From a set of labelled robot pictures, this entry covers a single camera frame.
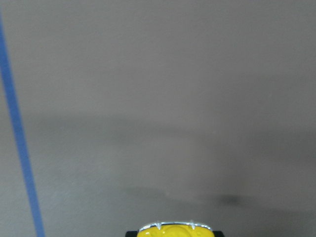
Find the yellow beetle toy car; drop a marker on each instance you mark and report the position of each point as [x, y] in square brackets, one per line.
[176, 229]

